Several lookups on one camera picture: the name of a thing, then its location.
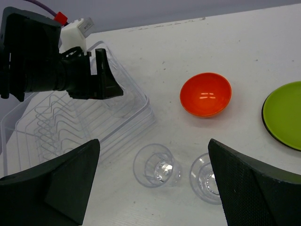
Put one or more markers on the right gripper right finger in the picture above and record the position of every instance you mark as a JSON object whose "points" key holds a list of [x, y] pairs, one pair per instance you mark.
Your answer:
{"points": [[252, 192]]}

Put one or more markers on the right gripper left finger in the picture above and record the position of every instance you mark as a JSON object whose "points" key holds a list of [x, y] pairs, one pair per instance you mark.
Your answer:
{"points": [[54, 193]]}

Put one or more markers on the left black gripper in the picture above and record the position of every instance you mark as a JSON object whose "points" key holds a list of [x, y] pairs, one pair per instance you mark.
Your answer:
{"points": [[71, 72]]}

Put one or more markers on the clear glass front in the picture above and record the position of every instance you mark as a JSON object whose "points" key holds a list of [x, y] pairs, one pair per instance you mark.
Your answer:
{"points": [[202, 180]]}

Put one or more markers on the clear glass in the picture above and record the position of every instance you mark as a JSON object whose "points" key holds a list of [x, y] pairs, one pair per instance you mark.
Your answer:
{"points": [[155, 166], [202, 180]]}

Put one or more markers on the green plate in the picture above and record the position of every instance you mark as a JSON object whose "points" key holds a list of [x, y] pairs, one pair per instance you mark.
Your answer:
{"points": [[281, 115]]}

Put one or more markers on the orange bowl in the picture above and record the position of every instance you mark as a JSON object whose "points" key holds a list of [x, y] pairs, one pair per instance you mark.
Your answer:
{"points": [[205, 94]]}

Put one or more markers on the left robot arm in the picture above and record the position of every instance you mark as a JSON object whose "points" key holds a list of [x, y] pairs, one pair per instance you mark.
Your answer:
{"points": [[39, 54]]}

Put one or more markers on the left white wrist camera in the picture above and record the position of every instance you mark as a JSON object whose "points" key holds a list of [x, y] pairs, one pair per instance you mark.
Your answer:
{"points": [[75, 34]]}

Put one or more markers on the clear wire dish rack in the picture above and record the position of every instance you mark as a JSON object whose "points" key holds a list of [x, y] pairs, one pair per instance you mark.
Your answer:
{"points": [[49, 124]]}

